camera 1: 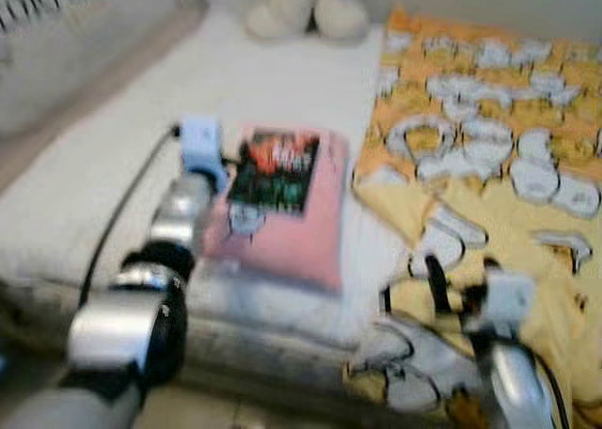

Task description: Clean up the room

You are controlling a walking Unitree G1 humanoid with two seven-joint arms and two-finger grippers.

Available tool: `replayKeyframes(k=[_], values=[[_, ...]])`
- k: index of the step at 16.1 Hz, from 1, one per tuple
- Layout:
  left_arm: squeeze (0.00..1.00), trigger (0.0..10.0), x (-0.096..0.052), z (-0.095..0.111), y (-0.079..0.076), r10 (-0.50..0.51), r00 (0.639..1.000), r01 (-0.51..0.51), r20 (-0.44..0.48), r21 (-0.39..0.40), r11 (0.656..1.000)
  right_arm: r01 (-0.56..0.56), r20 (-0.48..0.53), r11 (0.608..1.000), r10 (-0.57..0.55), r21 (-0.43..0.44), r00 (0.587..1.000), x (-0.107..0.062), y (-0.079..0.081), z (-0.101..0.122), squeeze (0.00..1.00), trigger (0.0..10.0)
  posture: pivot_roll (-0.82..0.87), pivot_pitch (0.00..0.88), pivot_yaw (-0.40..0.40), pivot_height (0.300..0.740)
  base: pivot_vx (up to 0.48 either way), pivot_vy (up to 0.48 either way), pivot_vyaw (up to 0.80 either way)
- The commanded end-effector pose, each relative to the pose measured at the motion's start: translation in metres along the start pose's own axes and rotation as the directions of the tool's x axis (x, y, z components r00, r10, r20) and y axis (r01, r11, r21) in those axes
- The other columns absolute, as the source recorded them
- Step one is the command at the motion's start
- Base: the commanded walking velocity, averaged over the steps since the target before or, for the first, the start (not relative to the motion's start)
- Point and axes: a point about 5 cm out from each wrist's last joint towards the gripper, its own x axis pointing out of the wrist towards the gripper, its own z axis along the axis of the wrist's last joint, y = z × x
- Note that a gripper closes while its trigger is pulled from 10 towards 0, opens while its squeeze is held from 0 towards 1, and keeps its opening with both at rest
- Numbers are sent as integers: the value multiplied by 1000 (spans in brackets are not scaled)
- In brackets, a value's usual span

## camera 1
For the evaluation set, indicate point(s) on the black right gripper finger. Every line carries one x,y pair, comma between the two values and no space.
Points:
438,283

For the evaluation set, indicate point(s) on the dark book with red cover art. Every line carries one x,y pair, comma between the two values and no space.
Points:
275,175

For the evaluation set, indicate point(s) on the pink pillow with fist print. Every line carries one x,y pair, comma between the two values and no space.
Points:
282,246

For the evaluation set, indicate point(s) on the yellow egg print blanket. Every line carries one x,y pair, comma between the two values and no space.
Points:
527,231

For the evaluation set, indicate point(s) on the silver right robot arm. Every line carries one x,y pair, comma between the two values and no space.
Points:
513,387

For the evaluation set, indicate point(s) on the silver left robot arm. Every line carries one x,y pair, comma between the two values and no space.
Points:
122,330

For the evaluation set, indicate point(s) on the white quilted mattress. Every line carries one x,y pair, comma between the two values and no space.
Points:
235,81

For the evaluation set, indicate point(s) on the cream plush toy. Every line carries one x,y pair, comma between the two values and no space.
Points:
310,10

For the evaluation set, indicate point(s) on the grey floral patterned curtain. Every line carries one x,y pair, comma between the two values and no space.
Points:
75,53

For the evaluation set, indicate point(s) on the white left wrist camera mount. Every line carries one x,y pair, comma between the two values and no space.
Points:
200,147

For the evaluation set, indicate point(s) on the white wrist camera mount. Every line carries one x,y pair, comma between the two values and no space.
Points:
200,147
509,302

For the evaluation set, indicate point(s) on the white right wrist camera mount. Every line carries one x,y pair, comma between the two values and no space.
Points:
509,302

